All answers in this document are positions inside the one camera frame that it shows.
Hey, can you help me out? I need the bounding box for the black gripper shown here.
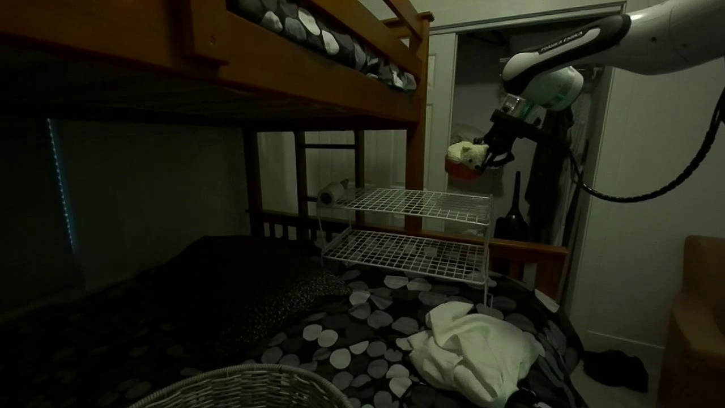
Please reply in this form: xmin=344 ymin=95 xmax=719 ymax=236
xmin=479 ymin=111 xmax=540 ymax=173

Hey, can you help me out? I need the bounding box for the cream teddy bear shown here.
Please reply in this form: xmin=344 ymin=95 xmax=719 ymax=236
xmin=445 ymin=139 xmax=495 ymax=173

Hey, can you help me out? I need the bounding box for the red bowl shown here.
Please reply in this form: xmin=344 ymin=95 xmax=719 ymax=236
xmin=447 ymin=160 xmax=485 ymax=185

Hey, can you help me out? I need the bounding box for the small pale object on rack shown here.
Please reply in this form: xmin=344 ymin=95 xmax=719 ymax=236
xmin=317 ymin=180 xmax=359 ymax=210

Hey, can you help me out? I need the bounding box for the white pillow in closet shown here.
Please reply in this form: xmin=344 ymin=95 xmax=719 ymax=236
xmin=448 ymin=123 xmax=492 ymax=146

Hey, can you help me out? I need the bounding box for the dark hanging garment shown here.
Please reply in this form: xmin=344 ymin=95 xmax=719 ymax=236
xmin=526 ymin=111 xmax=579 ymax=246

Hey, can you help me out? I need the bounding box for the black hand brush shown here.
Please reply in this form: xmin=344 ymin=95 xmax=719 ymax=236
xmin=495 ymin=171 xmax=532 ymax=242

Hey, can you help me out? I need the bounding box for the white crumpled cloth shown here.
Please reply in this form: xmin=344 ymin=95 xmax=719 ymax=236
xmin=406 ymin=300 xmax=547 ymax=408

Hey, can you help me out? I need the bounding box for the pebble print bunk mattress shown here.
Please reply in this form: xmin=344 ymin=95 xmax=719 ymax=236
xmin=225 ymin=0 xmax=420 ymax=95

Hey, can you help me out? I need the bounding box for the pebble print bedspread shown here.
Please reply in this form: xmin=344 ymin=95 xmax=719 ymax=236
xmin=252 ymin=262 xmax=584 ymax=408

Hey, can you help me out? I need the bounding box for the dark cloth on floor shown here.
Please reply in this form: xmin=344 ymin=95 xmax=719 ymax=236
xmin=581 ymin=348 xmax=650 ymax=395

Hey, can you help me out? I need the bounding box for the brown cardboard box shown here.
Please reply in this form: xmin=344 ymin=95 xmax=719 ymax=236
xmin=657 ymin=233 xmax=725 ymax=408

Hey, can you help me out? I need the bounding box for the dark speckled blanket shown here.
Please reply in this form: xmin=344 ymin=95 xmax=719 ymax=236
xmin=0 ymin=233 xmax=352 ymax=408

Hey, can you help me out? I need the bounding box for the woven wicker basket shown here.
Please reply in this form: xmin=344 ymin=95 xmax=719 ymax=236
xmin=129 ymin=363 xmax=352 ymax=408

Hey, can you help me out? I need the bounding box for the blue LED light strip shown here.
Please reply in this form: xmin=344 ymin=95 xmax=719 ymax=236
xmin=45 ymin=116 xmax=80 ymax=256

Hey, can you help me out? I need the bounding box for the white two-tier wire rack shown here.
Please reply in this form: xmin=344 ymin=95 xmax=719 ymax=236
xmin=320 ymin=185 xmax=496 ymax=307

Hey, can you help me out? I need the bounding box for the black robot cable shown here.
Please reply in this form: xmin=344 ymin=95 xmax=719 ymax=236
xmin=567 ymin=88 xmax=725 ymax=207

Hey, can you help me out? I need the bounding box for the wooden bunk bed frame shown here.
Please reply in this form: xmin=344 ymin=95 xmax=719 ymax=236
xmin=0 ymin=0 xmax=571 ymax=304

